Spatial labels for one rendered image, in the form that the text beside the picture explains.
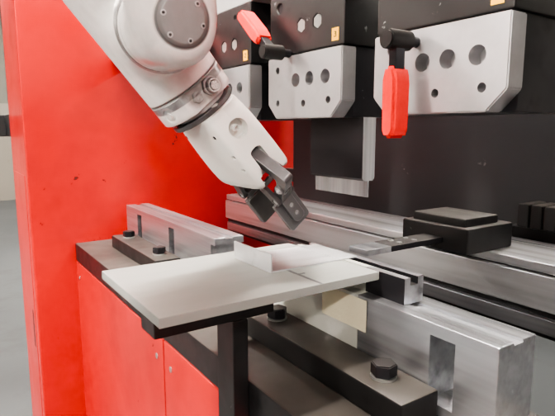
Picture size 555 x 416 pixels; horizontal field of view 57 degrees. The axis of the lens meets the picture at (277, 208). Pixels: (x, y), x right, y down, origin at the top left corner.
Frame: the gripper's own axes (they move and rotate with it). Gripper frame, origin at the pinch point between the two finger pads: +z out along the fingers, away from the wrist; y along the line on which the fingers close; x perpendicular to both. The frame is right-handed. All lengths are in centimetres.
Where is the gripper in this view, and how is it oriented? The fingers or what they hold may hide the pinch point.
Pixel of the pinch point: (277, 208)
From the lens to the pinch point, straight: 61.3
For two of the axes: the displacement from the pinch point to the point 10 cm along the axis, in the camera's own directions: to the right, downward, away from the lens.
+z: 5.3, 7.0, 4.7
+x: -6.3, 7.0, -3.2
